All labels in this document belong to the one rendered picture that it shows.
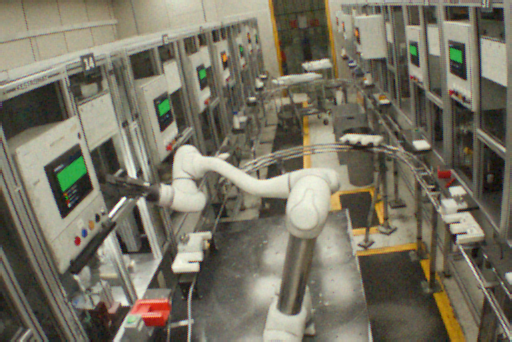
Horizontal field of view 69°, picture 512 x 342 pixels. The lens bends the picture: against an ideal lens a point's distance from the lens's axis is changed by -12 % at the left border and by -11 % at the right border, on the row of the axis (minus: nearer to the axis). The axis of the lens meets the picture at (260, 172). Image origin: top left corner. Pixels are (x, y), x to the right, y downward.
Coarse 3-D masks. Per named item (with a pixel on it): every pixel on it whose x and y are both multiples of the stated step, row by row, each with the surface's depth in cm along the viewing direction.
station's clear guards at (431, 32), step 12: (408, 12) 317; (432, 12) 255; (432, 24) 258; (432, 36) 264; (432, 48) 269; (432, 60) 276; (432, 72) 281; (432, 84) 286; (420, 96) 327; (420, 108) 333; (420, 120) 339
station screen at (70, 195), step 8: (80, 152) 150; (72, 160) 144; (56, 168) 134; (64, 168) 139; (56, 176) 133; (80, 176) 149; (88, 176) 154; (72, 184) 143; (80, 184) 148; (88, 184) 154; (64, 192) 137; (72, 192) 142; (80, 192) 147; (64, 200) 136; (72, 200) 141
